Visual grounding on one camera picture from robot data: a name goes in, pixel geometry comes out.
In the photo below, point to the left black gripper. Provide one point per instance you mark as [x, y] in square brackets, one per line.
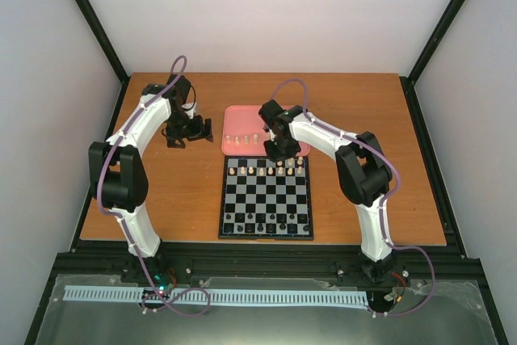
[196, 134]

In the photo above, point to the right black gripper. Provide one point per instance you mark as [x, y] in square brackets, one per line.
[275, 157]

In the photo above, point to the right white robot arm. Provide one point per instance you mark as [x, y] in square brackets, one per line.
[364, 174]

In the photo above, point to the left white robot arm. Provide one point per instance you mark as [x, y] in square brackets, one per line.
[117, 174]

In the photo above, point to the black chess piece row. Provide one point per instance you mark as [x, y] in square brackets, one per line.
[266, 224]

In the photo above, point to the pink plastic tray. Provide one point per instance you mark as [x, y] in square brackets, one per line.
[241, 120]

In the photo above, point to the black and white chessboard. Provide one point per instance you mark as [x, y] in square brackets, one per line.
[265, 194]

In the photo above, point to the light blue cable duct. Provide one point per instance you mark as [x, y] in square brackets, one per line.
[220, 297]

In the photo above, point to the black aluminium frame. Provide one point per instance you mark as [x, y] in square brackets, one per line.
[265, 261]

